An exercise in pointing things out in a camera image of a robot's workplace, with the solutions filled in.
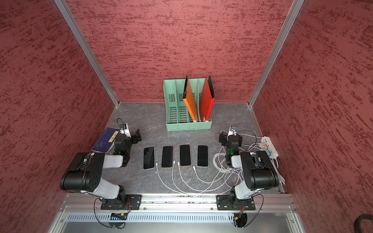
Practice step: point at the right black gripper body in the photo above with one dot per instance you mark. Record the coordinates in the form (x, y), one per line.
(224, 141)

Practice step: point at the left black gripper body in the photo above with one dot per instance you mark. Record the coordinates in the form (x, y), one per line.
(134, 140)

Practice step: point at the black phone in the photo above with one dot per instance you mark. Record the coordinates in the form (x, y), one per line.
(202, 156)
(167, 157)
(148, 158)
(185, 156)

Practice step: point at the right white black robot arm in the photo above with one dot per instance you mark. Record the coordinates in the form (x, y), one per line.
(257, 169)

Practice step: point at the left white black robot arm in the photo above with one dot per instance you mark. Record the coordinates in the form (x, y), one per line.
(84, 174)

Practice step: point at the left purple book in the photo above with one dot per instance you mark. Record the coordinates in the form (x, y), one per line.
(106, 141)

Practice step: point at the red folder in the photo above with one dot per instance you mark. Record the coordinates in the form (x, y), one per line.
(207, 100)

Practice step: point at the green file organizer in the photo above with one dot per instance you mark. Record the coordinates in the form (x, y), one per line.
(177, 114)

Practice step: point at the orange folder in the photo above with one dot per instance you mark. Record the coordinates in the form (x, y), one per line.
(189, 100)

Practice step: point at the white power strip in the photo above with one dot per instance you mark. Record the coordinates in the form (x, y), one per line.
(267, 145)

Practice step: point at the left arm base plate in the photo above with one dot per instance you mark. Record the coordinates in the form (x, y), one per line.
(130, 202)

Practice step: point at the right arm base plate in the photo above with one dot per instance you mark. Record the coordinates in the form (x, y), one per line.
(229, 203)

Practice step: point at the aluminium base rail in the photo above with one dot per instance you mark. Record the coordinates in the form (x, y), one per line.
(173, 208)

